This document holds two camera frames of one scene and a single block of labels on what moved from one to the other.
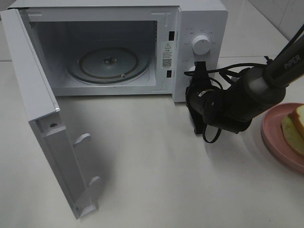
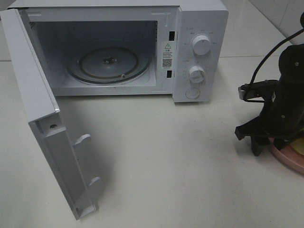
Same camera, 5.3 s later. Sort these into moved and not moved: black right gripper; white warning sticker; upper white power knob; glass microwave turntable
Moved: black right gripper
Not moved: upper white power knob; glass microwave turntable; white warning sticker
